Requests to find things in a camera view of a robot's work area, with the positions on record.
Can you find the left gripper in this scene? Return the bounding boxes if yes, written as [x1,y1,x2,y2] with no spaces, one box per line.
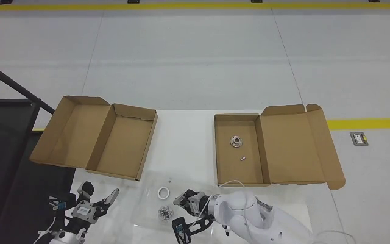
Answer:
[64,181,121,235]

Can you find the grey floor outlet plate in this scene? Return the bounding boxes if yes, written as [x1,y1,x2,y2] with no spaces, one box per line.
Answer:
[349,132,369,146]

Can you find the round metal bearing part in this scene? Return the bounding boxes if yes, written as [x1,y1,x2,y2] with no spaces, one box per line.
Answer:
[157,206,174,222]

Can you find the thin white cable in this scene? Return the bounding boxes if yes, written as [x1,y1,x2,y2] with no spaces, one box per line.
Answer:
[193,179,248,228]

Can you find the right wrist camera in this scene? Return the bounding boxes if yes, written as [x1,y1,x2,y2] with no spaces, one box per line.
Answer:
[171,213,215,244]

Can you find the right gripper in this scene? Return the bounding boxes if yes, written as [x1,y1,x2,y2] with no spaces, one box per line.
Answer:
[172,189,219,217]

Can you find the shallow cardboard box with tabbed lid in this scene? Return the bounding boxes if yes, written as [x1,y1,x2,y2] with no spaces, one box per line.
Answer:
[213,103,347,191]

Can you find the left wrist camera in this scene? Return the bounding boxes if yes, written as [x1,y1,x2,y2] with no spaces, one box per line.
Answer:
[48,192,77,227]

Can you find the deep clear plastic tray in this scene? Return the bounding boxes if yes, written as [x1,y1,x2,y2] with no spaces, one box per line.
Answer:
[130,170,221,236]

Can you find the dark mesh fence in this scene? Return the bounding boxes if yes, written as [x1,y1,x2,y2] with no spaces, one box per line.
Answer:
[0,71,77,244]

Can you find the round metal flange hub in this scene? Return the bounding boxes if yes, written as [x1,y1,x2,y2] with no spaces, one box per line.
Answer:
[229,135,244,148]

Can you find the shallow cardboard box with plain lid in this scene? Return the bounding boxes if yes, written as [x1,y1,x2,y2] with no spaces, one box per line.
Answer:
[29,95,158,182]

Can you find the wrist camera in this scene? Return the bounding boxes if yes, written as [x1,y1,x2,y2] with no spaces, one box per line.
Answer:
[48,192,77,227]
[171,213,215,244]

